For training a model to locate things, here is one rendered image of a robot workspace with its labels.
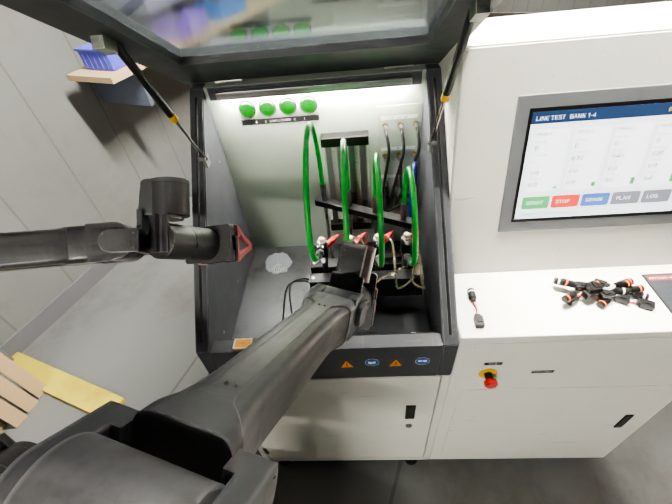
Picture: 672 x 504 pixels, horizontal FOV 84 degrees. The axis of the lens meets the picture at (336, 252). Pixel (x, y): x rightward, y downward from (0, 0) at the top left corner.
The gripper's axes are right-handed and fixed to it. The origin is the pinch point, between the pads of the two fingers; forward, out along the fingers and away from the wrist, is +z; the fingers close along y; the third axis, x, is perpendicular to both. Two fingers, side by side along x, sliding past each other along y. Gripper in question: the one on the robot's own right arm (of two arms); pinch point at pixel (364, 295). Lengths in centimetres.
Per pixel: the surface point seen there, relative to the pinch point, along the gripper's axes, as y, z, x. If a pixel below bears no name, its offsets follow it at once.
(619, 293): 7, 36, -60
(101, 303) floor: -44, 125, 193
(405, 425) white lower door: -49, 60, -11
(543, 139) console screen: 41, 21, -34
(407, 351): -15.3, 24.6, -9.3
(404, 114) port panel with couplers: 51, 32, 0
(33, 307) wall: -48, 99, 215
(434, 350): -14.0, 25.8, -16.1
